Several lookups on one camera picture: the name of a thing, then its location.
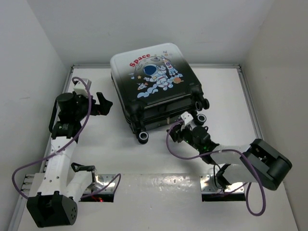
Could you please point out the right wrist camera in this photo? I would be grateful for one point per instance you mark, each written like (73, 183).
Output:
(187, 118)

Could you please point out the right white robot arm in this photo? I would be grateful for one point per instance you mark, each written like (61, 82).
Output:
(256, 162)

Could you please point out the white front board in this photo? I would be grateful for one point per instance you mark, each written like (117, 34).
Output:
(164, 202)

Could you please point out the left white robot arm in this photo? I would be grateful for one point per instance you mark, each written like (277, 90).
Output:
(64, 182)

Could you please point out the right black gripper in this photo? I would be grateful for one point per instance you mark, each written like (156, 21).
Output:
(176, 133)

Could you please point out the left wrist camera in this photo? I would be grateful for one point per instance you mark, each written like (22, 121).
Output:
(80, 89)

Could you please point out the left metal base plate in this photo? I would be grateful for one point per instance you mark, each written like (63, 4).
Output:
(103, 184)

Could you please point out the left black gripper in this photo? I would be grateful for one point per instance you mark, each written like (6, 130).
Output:
(102, 109)

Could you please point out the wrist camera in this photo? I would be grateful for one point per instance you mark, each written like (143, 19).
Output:
(187, 118)
(80, 89)

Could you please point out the white kids suitcase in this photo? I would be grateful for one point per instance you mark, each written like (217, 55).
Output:
(155, 85)

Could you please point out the metal base plate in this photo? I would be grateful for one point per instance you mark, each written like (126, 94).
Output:
(208, 186)
(103, 184)

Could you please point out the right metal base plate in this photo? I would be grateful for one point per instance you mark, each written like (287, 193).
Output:
(208, 186)

